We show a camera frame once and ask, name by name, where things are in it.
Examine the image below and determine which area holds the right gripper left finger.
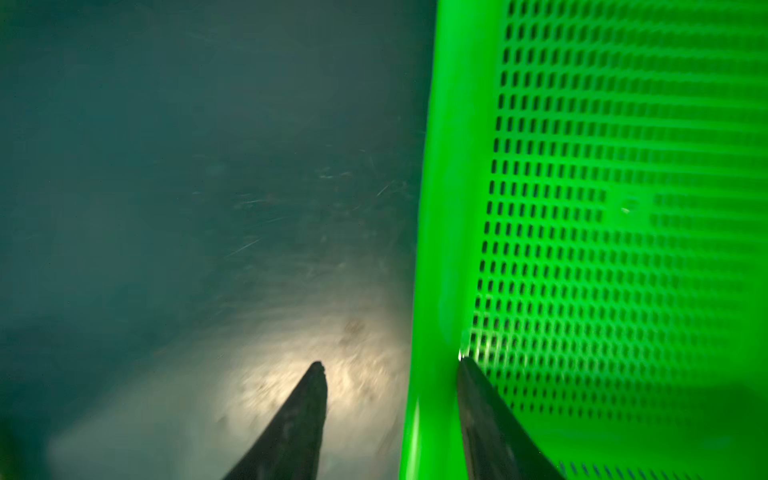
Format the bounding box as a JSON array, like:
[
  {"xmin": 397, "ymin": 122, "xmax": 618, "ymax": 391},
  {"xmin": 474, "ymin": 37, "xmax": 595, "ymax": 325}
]
[{"xmin": 224, "ymin": 361, "xmax": 328, "ymax": 480}]

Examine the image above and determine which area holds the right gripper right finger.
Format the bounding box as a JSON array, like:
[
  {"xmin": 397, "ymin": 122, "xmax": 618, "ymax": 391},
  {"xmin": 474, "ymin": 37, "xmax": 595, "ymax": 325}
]
[{"xmin": 457, "ymin": 356, "xmax": 562, "ymax": 480}]

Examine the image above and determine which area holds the green plastic perforated basket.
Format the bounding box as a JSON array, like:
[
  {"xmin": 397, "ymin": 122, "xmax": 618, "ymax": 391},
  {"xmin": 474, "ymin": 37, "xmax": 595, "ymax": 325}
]
[{"xmin": 400, "ymin": 1, "xmax": 767, "ymax": 479}]

